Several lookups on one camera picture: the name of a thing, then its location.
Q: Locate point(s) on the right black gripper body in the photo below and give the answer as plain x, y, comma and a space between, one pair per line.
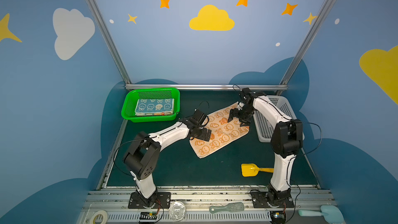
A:
238, 114

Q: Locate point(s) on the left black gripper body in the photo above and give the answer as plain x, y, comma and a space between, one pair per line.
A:
204, 134

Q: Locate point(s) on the orange pattern towel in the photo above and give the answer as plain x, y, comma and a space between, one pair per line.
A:
222, 132

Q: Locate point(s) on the grey plastic basket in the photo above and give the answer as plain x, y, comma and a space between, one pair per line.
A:
264, 127

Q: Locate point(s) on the teal owl pattern towel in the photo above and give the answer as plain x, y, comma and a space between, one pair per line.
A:
155, 105

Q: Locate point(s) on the green plastic basket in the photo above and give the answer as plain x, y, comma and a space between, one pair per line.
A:
132, 98

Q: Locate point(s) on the striped rabbit text towel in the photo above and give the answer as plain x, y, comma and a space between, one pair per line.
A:
153, 114

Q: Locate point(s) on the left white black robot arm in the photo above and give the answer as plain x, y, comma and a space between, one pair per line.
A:
142, 155

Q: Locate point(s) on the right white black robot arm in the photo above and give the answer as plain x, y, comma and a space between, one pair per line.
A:
286, 141

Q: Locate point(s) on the yellow toy shovel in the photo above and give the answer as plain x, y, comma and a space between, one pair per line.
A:
251, 170

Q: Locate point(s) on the grey green brush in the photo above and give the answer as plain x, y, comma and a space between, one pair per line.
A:
231, 208

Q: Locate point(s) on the clear round lid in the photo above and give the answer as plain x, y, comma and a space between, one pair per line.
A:
177, 211

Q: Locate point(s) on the left small circuit board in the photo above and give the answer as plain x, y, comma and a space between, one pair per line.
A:
147, 217

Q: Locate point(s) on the small circuit board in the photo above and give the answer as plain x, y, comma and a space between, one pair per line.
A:
147, 217
278, 218

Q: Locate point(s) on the right small circuit board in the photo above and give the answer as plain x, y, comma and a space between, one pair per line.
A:
278, 218

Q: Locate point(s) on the white tape roll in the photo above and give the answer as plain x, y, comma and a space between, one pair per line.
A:
99, 217

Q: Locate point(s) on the mint green spatula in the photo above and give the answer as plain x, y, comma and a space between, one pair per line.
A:
330, 213

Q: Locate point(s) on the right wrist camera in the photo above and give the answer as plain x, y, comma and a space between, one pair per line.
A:
240, 105

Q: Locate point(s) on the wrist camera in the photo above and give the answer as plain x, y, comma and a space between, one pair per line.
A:
199, 118
240, 105

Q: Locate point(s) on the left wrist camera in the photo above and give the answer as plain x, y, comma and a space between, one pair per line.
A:
199, 118

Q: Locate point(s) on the aluminium rear frame bar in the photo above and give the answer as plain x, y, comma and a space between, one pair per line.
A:
199, 87

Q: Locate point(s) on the aluminium front rail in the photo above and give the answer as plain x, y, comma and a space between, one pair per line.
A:
198, 199

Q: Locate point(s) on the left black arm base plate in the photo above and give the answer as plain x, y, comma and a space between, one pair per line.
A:
158, 199

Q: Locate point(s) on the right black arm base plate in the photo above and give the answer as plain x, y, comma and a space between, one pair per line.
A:
261, 199

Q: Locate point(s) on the aluminium right frame post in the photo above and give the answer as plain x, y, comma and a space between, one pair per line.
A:
309, 38

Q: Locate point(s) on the aluminium frame post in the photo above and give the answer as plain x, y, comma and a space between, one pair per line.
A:
309, 38
93, 6

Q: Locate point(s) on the aluminium left frame post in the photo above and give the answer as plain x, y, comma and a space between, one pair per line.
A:
93, 6

